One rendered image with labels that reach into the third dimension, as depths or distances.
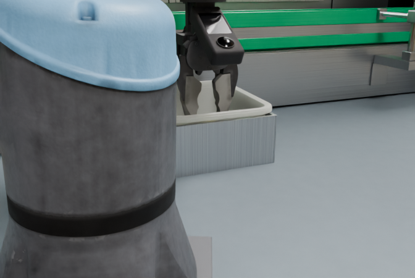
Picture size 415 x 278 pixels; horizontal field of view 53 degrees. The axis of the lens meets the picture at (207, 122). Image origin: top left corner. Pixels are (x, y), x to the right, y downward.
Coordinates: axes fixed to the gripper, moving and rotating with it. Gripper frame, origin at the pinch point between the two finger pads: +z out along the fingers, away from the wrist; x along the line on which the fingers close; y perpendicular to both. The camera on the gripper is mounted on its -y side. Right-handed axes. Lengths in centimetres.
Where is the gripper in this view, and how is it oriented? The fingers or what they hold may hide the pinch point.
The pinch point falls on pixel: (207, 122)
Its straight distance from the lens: 68.0
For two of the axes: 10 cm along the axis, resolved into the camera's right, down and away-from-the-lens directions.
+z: 0.0, 9.5, 3.0
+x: -9.5, 1.0, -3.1
